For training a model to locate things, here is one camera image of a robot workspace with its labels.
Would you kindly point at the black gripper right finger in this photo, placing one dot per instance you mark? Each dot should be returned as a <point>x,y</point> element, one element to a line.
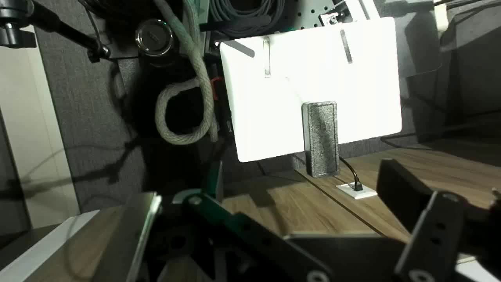
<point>442,226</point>

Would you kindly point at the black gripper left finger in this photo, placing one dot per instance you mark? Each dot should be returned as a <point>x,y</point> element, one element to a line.
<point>235,248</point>

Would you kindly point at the black felt whiteboard eraser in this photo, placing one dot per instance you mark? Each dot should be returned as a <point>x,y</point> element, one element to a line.
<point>320,135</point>

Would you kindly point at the metal tripod pole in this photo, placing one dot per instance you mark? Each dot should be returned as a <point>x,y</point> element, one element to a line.
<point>16,15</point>

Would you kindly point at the white wall socket plate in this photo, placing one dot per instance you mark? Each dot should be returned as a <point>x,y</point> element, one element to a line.
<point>358,192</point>

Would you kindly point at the black camera lens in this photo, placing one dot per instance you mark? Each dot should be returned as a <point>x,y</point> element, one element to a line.
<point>154,38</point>

